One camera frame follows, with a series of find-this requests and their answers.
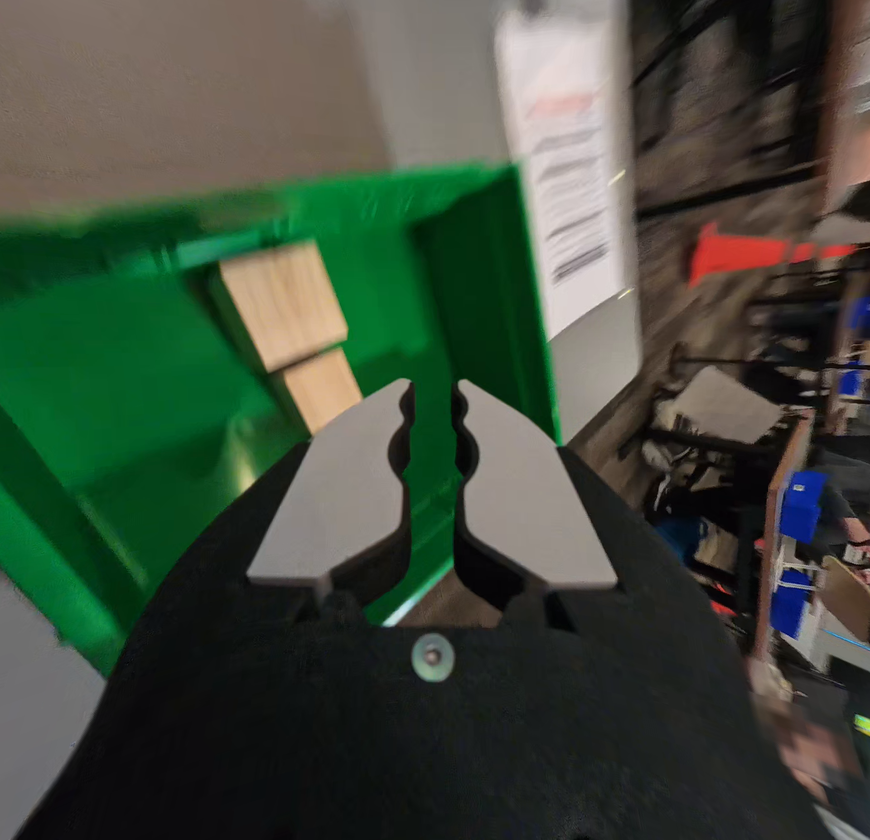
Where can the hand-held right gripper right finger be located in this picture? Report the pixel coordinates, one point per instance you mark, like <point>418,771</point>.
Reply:
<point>530,507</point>

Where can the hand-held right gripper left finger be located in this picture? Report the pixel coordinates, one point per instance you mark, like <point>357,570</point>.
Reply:
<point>333,507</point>

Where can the medium wooden cube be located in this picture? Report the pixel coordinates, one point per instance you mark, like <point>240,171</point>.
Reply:
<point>319,388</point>

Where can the large wooden cube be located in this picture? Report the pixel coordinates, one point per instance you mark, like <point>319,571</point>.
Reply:
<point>285,303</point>

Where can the green plastic bin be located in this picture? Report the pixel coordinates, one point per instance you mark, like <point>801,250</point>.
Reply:
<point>102,377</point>

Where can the grey desk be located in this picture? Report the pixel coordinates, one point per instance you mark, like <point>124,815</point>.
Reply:
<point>170,71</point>

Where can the grey seat chair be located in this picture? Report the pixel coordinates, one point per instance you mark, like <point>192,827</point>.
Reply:
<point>731,405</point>

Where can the blue storage box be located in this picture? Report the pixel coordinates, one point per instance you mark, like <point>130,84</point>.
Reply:
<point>792,602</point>
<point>802,507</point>

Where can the orange traffic cone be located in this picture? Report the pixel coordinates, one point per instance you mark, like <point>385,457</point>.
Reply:
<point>734,252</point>

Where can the printed paper sheet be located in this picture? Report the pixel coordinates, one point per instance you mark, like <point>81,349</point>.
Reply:
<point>564,160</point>

